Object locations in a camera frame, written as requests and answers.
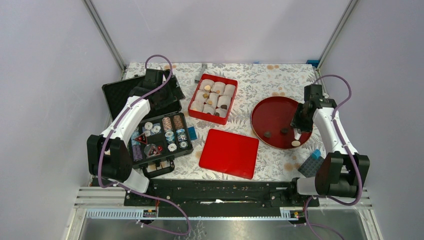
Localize small light blue lego brick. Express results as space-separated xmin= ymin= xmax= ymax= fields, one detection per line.
xmin=310 ymin=149 xmax=321 ymax=160

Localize grey metal bracket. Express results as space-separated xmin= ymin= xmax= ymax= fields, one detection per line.
xmin=194 ymin=63 xmax=208 ymax=84

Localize black poker chip case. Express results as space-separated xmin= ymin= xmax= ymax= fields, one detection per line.
xmin=87 ymin=75 xmax=194 ymax=178

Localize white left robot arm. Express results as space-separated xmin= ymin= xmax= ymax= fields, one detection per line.
xmin=86 ymin=68 xmax=183 ymax=206

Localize white paper cup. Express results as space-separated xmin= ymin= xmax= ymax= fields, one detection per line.
xmin=217 ymin=95 xmax=232 ymax=110

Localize red tin lid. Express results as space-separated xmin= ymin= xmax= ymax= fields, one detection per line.
xmin=199 ymin=129 xmax=259 ymax=180

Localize silver tweezers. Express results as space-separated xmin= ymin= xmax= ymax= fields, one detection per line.
xmin=293 ymin=128 xmax=302 ymax=141

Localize white dome chocolate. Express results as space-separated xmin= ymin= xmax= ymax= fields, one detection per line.
xmin=291 ymin=140 xmax=301 ymax=147

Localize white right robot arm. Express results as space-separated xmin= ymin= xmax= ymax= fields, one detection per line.
xmin=286 ymin=84 xmax=370 ymax=206

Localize grey lego baseplate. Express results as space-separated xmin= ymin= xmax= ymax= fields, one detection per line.
xmin=297 ymin=155 xmax=324 ymax=178

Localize red tin box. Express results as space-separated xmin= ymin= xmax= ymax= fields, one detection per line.
xmin=188 ymin=73 xmax=238 ymax=125

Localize dark round chocolate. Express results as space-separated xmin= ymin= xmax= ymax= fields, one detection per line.
xmin=263 ymin=131 xmax=272 ymax=138

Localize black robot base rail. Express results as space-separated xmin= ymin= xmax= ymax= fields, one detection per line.
xmin=124 ymin=179 xmax=309 ymax=219

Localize dark red round tray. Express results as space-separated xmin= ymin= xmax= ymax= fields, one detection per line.
xmin=250 ymin=96 xmax=312 ymax=150

